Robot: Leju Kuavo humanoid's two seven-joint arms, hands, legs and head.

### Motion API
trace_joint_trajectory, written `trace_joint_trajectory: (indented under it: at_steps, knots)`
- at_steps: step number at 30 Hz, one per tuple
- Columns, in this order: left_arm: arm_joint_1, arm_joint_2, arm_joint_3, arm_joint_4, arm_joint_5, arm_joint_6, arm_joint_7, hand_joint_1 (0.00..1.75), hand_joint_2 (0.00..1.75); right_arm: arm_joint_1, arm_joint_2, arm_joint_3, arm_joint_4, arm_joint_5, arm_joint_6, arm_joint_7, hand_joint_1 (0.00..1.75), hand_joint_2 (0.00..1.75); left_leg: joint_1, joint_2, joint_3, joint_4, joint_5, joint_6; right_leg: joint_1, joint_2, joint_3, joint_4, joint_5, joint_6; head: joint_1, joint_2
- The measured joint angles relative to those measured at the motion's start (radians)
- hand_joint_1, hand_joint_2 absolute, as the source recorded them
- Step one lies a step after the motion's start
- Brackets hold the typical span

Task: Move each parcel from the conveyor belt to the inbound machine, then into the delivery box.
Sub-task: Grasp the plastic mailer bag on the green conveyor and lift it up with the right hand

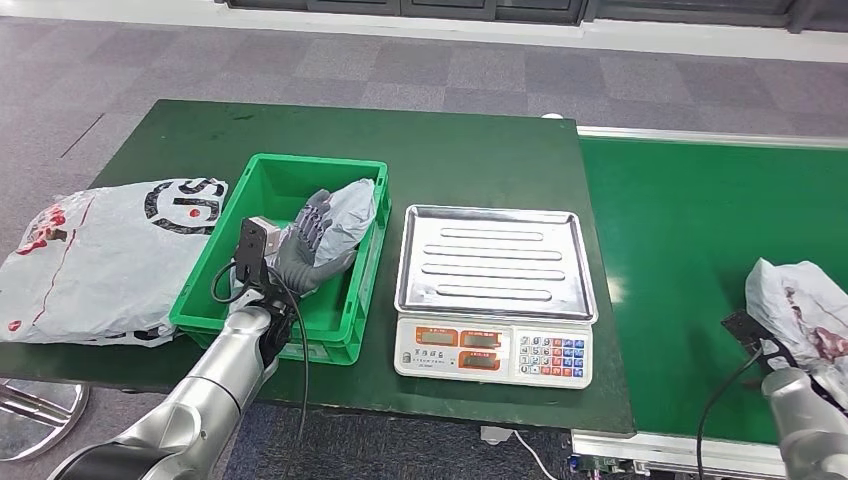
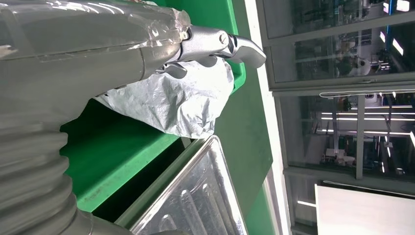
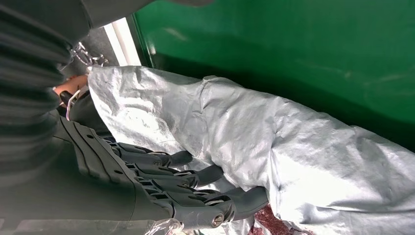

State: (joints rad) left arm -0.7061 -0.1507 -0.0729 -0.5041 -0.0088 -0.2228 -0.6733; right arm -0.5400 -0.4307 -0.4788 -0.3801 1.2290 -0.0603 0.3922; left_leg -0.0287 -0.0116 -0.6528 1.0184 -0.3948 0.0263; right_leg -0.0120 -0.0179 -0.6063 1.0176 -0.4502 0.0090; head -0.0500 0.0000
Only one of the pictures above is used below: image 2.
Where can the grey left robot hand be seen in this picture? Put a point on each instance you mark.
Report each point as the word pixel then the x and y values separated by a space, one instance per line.
pixel 64 48

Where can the green plastic crate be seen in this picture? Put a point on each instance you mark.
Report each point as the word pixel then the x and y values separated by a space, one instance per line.
pixel 107 155

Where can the grey parcel bag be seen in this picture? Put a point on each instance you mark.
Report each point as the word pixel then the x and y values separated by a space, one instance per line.
pixel 175 100

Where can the white panel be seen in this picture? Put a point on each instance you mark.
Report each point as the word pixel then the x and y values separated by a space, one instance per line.
pixel 363 214

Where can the white electronic scale steel tray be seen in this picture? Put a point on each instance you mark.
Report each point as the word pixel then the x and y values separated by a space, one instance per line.
pixel 194 201

